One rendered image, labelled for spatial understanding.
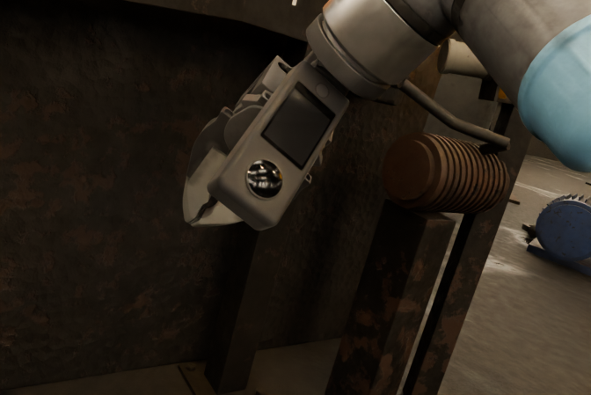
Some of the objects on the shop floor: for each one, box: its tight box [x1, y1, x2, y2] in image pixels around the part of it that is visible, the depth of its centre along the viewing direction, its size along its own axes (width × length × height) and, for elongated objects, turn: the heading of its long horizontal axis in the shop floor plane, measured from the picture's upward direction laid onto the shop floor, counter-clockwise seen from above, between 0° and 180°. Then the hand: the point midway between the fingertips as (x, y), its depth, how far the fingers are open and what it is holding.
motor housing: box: [325, 132, 510, 395], centre depth 89 cm, size 13×22×54 cm, turn 75°
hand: (194, 219), depth 43 cm, fingers closed
